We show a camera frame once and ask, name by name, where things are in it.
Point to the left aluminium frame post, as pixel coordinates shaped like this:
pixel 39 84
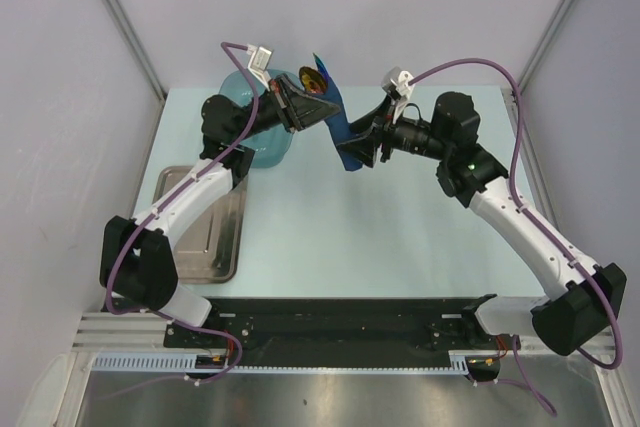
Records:
pixel 135 46

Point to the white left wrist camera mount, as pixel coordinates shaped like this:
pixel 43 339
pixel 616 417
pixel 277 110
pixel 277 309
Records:
pixel 259 59

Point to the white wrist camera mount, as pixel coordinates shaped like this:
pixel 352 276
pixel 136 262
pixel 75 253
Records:
pixel 259 59
pixel 397 85

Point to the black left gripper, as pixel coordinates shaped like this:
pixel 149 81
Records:
pixel 298 108

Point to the metal tray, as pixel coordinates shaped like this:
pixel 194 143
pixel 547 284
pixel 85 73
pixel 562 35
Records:
pixel 202 220

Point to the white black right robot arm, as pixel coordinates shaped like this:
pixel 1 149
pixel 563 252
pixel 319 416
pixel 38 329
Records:
pixel 581 297

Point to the iridescent spoon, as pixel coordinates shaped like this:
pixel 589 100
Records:
pixel 312 80

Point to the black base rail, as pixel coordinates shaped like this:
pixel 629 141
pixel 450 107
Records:
pixel 352 333

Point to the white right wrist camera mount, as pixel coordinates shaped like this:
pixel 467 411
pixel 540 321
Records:
pixel 397 85

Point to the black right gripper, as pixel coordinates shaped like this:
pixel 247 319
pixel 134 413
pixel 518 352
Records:
pixel 379 120

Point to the aluminium frame post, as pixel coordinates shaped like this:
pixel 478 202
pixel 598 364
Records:
pixel 545 42
pixel 135 46

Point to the right aluminium frame post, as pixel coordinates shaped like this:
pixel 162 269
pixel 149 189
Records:
pixel 545 42

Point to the iridescent fork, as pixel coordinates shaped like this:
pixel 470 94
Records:
pixel 320 67

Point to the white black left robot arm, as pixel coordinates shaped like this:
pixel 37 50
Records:
pixel 137 259

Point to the blue paper napkin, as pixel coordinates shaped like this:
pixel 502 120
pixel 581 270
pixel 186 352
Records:
pixel 338 126

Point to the white slotted cable duct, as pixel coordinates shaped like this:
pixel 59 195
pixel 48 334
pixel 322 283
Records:
pixel 144 362

